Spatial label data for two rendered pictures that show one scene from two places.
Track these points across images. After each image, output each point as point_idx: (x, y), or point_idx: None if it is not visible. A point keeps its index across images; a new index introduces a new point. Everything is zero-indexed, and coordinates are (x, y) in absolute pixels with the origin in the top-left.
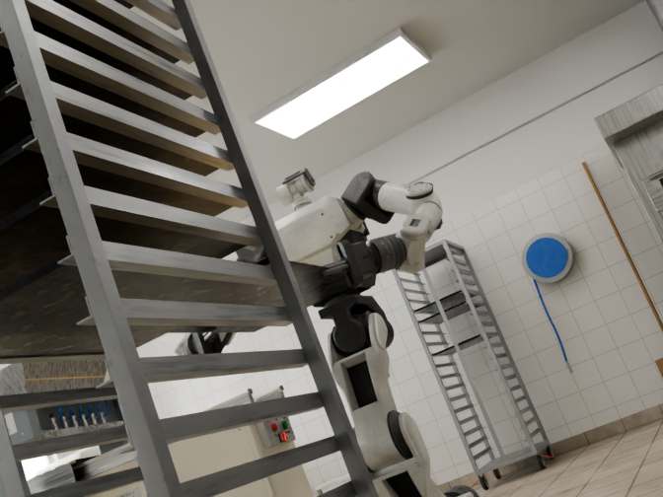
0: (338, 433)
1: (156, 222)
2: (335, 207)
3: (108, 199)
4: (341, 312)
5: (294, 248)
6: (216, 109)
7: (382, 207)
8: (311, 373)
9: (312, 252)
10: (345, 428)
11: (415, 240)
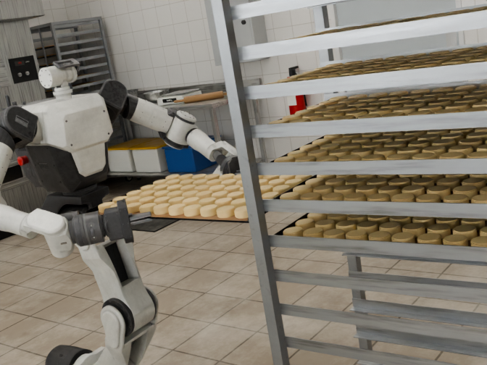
0: (362, 297)
1: None
2: (106, 106)
3: None
4: (98, 200)
5: (79, 135)
6: (330, 59)
7: (133, 117)
8: (356, 259)
9: (92, 143)
10: (364, 293)
11: None
